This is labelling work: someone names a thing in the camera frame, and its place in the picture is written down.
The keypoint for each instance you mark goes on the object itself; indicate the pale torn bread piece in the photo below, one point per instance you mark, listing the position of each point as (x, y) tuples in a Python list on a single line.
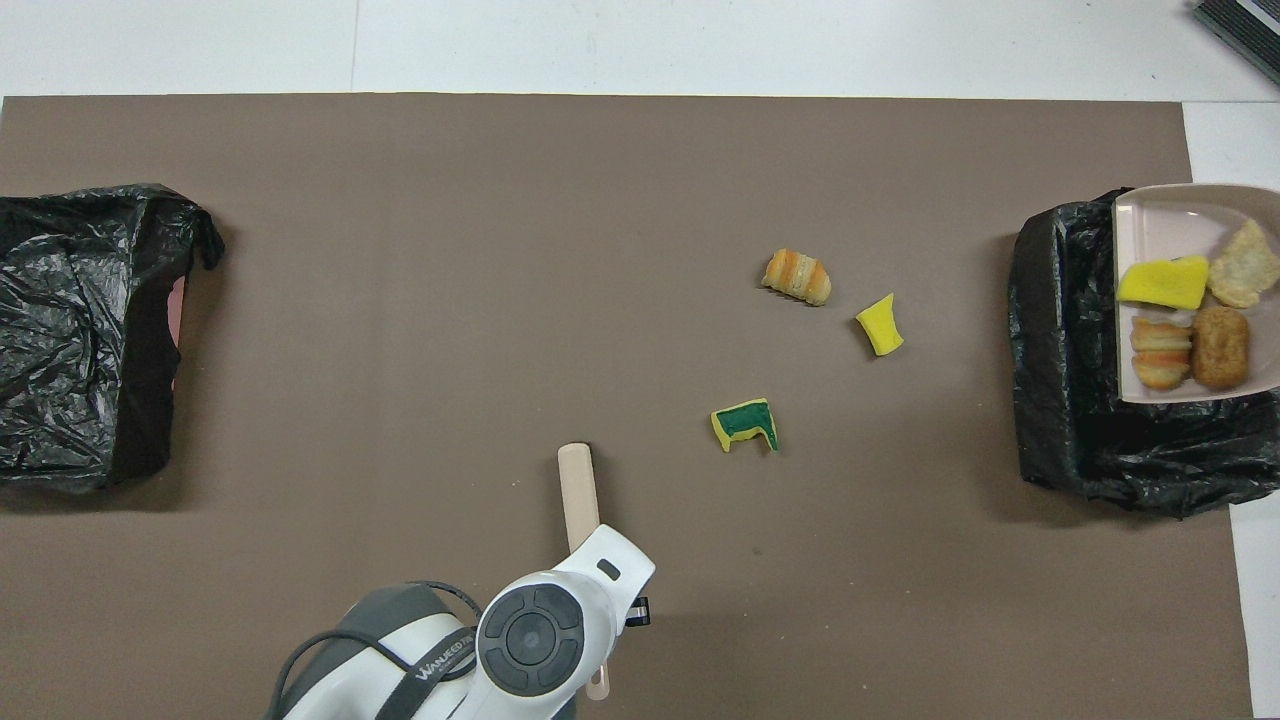
[(1245, 268)]

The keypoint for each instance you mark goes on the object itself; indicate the beige plastic dustpan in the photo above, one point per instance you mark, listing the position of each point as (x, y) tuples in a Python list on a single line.
[(1160, 225)]

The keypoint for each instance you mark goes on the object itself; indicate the brown fried bread nugget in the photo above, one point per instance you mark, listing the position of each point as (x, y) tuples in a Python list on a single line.
[(1220, 348)]

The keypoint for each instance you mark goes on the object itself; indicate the brown paper table mat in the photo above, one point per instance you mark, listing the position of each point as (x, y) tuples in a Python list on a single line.
[(450, 300)]

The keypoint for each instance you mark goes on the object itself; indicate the pink bin lined black bag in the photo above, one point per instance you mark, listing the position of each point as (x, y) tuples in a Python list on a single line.
[(70, 340)]

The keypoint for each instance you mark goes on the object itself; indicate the beige hand brush black bristles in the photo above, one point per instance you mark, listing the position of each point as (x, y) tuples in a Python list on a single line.
[(578, 490)]

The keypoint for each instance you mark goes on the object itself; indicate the small curved yellow sponge piece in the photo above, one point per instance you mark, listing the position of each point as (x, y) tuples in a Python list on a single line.
[(880, 325)]

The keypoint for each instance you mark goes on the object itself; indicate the small striped croissant piece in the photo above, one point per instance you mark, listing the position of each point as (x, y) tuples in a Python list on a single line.
[(1160, 352)]

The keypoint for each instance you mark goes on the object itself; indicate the yellow sponge piece green top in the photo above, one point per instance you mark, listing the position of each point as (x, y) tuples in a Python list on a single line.
[(745, 425)]

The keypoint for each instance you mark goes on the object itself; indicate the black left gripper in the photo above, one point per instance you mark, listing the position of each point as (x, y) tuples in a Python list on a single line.
[(640, 612)]

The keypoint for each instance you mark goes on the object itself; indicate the dark ribbed panel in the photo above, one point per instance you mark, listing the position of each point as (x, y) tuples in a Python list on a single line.
[(1245, 30)]

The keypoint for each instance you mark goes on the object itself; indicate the wide yellow sponge piece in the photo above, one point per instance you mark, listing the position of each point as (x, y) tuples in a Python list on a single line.
[(1165, 284)]

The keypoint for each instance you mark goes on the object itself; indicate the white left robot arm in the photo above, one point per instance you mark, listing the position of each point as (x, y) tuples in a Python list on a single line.
[(530, 640)]

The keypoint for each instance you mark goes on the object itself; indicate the large striped croissant piece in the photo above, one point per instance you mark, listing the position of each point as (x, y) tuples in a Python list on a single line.
[(797, 277)]

